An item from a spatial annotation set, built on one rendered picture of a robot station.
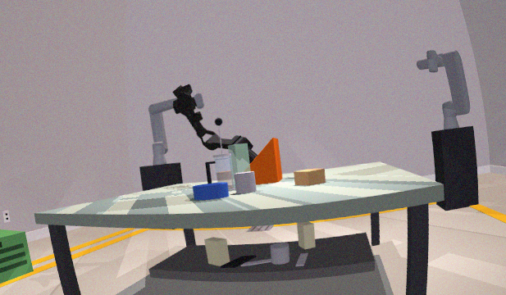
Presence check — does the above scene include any glass coffee press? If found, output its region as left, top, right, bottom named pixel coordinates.
left=205, top=117, right=235, bottom=191

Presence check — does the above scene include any blue short cylinder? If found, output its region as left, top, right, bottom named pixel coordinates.
left=193, top=182, right=230, bottom=200

